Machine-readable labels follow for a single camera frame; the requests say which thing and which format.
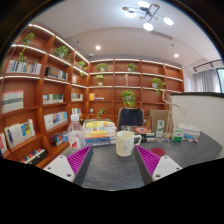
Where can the white books stack right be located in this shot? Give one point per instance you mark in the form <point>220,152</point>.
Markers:
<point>190,129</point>

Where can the grey window curtain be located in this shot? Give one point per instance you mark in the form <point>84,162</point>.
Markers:
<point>207,81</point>

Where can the stack of colourful books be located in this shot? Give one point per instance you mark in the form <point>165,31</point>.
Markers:
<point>99,131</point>

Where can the orange wooden bookshelf wall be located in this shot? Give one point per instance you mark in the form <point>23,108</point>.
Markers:
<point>42,84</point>

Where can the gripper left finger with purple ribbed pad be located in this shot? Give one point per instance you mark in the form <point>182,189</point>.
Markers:
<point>72,167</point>

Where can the dark blue office chair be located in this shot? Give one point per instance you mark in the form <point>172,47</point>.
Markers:
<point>130,117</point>

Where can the green and white carton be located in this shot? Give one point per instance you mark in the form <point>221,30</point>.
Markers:
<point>159,128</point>

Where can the ceiling lamp with round bulbs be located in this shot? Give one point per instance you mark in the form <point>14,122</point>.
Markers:
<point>146,11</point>

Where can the wooden artist mannequin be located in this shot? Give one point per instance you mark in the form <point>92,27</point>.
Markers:
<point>169,121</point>

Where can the clear plastic water bottle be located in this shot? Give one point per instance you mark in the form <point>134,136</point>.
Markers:
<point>75,131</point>

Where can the red round coaster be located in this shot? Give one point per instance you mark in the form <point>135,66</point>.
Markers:
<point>158,151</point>

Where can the hanging green potted plant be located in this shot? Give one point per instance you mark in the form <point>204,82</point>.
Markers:
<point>128,97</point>

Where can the books with orange disc cover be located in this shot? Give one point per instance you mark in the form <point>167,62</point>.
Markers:
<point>146,133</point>

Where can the white partition wall panel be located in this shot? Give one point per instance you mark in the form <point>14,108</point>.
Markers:
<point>204,110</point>

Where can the white ceramic mug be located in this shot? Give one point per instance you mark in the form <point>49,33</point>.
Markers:
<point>125,141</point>

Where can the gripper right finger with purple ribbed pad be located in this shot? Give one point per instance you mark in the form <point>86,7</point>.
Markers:
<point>153,167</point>

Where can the small green white box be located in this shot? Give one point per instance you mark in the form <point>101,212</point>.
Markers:
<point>177,135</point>

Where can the brown cardboard box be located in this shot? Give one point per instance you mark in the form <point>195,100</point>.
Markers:
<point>158,115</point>

